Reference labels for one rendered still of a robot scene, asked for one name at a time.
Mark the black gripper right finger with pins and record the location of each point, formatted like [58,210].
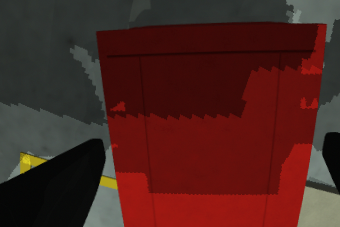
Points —
[331,154]

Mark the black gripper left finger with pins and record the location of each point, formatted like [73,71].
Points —
[58,193]

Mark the yellow floor line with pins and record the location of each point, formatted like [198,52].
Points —
[27,160]

